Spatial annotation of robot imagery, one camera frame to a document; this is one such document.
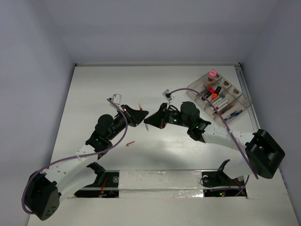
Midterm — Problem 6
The purple gel pen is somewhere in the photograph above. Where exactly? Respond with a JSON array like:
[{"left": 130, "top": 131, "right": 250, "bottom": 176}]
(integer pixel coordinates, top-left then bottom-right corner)
[{"left": 225, "top": 111, "right": 241, "bottom": 121}]

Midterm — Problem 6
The red cap white marker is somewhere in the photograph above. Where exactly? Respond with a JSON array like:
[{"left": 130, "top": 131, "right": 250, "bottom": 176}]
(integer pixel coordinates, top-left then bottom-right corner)
[{"left": 214, "top": 99, "right": 229, "bottom": 112}]

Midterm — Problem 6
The pink cap black highlighter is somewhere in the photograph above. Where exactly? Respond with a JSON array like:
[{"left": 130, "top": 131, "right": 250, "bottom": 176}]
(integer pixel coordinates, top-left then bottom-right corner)
[{"left": 202, "top": 87, "right": 215, "bottom": 101}]

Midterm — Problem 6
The pink cap sticker bottle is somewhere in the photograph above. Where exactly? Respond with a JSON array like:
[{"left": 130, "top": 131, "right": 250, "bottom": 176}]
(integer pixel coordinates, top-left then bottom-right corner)
[{"left": 206, "top": 70, "right": 217, "bottom": 88}]

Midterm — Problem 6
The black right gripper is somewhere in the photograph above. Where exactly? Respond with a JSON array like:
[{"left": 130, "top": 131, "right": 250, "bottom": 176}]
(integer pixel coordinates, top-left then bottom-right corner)
[{"left": 144, "top": 103, "right": 191, "bottom": 129}]

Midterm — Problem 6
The clear acrylic organizer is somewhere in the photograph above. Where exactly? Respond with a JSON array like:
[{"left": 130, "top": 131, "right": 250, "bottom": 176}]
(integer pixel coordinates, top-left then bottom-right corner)
[{"left": 186, "top": 70, "right": 252, "bottom": 127}]

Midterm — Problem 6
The orange cap black highlighter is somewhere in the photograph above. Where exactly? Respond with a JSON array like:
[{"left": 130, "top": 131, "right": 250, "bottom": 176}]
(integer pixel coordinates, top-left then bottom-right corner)
[{"left": 211, "top": 86, "right": 222, "bottom": 99}]

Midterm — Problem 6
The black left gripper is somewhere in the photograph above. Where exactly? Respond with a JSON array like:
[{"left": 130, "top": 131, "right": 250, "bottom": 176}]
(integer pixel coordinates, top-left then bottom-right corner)
[{"left": 107, "top": 105, "right": 148, "bottom": 140}]

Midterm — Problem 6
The red gel pen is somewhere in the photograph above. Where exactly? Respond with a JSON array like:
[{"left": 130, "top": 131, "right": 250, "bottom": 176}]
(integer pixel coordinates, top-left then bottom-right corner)
[{"left": 221, "top": 105, "right": 234, "bottom": 115}]

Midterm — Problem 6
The blue ballpoint pen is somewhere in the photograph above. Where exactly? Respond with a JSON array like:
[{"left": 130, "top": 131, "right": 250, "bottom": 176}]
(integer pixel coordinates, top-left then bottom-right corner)
[{"left": 227, "top": 110, "right": 243, "bottom": 120}]

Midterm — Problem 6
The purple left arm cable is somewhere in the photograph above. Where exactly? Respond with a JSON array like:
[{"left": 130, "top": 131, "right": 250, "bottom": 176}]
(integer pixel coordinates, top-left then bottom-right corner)
[{"left": 21, "top": 98, "right": 129, "bottom": 214}]

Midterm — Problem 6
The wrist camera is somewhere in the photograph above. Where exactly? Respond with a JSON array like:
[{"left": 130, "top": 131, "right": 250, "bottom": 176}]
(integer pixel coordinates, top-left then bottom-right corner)
[
  {"left": 109, "top": 94, "right": 122, "bottom": 105},
  {"left": 162, "top": 89, "right": 174, "bottom": 107}
]

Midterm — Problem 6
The white foam front board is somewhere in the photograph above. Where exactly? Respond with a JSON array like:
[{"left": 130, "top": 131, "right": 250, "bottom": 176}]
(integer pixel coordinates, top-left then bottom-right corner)
[{"left": 28, "top": 168, "right": 301, "bottom": 226}]

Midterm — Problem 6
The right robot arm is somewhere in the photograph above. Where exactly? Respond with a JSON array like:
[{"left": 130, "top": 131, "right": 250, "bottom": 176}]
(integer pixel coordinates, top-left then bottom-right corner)
[{"left": 144, "top": 101, "right": 285, "bottom": 185}]

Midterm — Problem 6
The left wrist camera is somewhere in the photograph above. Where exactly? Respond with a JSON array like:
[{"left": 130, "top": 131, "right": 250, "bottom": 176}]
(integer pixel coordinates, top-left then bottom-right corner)
[{"left": 109, "top": 94, "right": 122, "bottom": 105}]

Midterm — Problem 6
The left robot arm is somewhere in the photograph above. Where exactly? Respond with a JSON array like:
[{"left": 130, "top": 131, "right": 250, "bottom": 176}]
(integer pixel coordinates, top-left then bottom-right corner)
[{"left": 22, "top": 105, "right": 149, "bottom": 221}]

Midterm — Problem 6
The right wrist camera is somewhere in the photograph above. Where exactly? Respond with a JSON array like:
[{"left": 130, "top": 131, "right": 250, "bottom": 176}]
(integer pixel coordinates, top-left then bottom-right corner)
[{"left": 162, "top": 89, "right": 174, "bottom": 107}]

